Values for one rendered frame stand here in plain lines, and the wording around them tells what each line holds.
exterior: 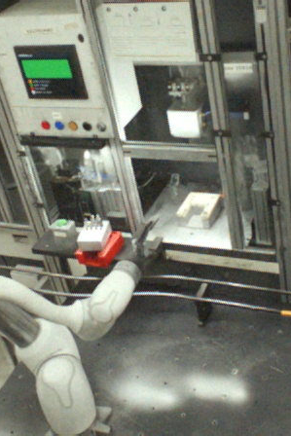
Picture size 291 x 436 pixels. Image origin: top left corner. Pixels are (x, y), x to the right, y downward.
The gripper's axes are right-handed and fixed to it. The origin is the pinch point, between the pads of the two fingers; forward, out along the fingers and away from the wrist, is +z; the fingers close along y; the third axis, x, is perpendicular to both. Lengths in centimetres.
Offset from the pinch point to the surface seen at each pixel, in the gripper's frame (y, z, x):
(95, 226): -9.1, 10.9, 31.7
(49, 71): 52, 18, 38
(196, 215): -21.1, 39.5, 2.4
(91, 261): -20.6, 3.5, 32.5
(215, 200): -15.0, 42.3, -6.0
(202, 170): -15, 64, 7
